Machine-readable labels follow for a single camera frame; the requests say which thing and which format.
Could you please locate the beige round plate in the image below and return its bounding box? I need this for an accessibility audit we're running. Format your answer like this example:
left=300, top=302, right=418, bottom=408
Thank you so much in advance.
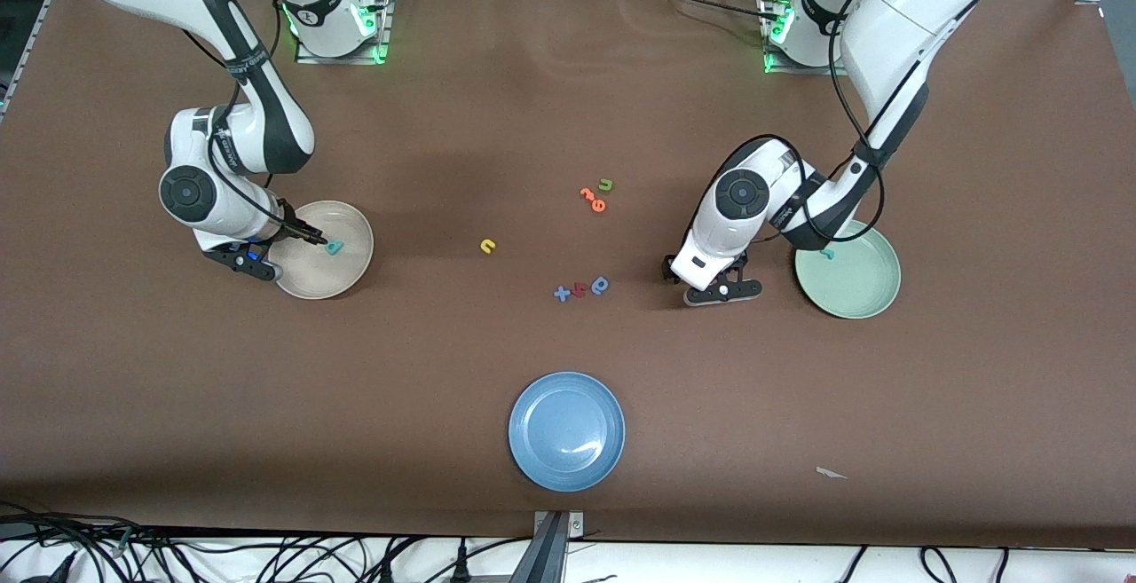
left=269, top=201, right=375, bottom=301

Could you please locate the green round plate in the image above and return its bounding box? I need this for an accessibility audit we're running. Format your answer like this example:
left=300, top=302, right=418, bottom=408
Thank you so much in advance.
left=794, top=221, right=903, bottom=320

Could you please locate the large table cover sheet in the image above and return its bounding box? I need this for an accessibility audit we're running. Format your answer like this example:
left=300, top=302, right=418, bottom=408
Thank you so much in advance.
left=0, top=0, right=1136, bottom=550

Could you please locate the blue round plate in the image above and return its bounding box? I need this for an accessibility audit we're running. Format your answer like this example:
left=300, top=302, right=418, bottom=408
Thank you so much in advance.
left=509, top=372, right=627, bottom=492

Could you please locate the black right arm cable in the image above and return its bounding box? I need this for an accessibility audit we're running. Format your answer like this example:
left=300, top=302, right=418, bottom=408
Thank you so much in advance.
left=182, top=0, right=307, bottom=238

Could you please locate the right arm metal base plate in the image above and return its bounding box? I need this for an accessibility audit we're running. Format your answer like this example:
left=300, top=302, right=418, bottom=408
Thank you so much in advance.
left=296, top=0, right=392, bottom=65

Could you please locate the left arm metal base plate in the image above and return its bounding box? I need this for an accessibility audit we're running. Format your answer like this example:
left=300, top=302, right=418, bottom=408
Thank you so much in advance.
left=761, top=0, right=858, bottom=76

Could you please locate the metal table bracket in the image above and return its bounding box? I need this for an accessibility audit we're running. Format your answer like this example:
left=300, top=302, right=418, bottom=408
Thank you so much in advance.
left=531, top=509, right=587, bottom=583

